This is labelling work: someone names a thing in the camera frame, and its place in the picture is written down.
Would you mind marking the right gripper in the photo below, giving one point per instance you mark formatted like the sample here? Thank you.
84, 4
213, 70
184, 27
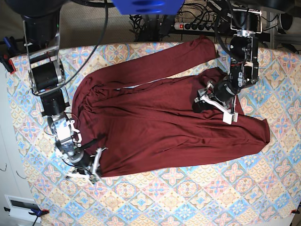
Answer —
79, 158

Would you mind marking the white power strip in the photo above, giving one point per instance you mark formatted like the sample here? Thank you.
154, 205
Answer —
199, 27

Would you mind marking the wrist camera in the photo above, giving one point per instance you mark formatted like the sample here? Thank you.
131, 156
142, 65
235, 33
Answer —
94, 179
229, 118

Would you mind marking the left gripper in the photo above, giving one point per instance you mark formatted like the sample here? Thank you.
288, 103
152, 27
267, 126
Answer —
222, 92

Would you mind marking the blue orange clamp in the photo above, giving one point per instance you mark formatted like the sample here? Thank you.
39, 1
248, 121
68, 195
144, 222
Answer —
5, 59
35, 213

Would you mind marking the patterned tablecloth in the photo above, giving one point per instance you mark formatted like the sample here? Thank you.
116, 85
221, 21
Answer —
249, 190

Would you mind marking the dark red t-shirt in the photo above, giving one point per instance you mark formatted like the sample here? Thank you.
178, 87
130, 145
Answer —
143, 116

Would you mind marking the blue orange clamp upper left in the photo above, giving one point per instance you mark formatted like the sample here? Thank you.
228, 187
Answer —
5, 59

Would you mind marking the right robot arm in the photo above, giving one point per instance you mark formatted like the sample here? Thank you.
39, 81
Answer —
41, 23

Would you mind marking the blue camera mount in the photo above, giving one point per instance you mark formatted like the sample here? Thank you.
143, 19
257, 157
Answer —
148, 7

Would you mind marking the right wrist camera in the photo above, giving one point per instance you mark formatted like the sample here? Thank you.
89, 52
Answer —
94, 179

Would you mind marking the orange clamp lower right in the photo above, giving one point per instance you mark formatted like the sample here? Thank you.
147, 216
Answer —
294, 212

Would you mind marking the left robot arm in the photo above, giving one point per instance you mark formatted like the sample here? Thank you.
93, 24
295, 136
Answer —
244, 18

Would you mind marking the blue orange clamp lower left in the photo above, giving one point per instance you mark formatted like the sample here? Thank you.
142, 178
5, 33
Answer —
35, 213

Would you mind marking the black round object top right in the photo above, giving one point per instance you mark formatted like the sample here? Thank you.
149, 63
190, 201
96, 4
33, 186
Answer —
286, 21

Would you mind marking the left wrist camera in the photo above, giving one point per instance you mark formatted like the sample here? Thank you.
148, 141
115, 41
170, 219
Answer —
229, 118

